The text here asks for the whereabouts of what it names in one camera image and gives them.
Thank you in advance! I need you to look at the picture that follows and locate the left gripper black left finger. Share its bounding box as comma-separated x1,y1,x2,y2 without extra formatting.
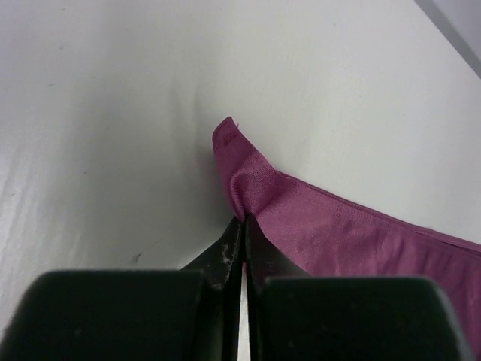
1,219,243,360

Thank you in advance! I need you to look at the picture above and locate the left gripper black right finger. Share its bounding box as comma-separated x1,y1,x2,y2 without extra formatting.
244,216,475,360

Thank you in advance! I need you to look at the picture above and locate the purple cloth napkin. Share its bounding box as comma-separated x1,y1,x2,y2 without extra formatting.
212,118,480,353

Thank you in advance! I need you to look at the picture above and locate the right side aluminium rail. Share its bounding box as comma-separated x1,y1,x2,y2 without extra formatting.
416,0,480,77

